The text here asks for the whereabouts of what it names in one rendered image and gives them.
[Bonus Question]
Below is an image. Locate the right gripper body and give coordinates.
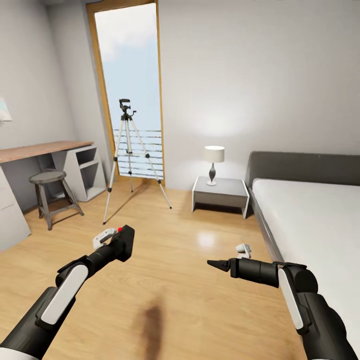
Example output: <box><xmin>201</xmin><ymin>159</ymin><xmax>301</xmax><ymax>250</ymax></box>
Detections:
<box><xmin>230</xmin><ymin>257</ymin><xmax>262</xmax><ymax>284</ymax></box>

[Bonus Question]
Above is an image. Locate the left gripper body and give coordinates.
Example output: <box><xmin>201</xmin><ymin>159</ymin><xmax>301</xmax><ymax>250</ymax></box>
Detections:
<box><xmin>94</xmin><ymin>239</ymin><xmax>124</xmax><ymax>268</ymax></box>

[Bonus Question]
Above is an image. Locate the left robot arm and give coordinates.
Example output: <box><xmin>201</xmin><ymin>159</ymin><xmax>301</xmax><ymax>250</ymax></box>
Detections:
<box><xmin>0</xmin><ymin>228</ymin><xmax>125</xmax><ymax>360</ymax></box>

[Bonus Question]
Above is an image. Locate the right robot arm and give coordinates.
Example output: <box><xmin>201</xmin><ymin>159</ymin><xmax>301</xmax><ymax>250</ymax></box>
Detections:
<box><xmin>207</xmin><ymin>243</ymin><xmax>359</xmax><ymax>360</ymax></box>

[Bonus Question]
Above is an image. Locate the camera tripod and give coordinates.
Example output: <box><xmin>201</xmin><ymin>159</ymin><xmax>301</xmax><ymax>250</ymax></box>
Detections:
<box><xmin>103</xmin><ymin>99</ymin><xmax>162</xmax><ymax>225</ymax></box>

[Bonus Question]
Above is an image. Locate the digital camera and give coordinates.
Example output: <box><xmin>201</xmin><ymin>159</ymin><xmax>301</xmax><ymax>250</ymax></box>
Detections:
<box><xmin>110</xmin><ymin>224</ymin><xmax>135</xmax><ymax>262</ymax></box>

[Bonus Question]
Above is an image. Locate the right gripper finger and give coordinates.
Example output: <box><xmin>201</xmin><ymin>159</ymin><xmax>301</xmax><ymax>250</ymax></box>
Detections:
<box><xmin>207</xmin><ymin>258</ymin><xmax>232</xmax><ymax>272</ymax></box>

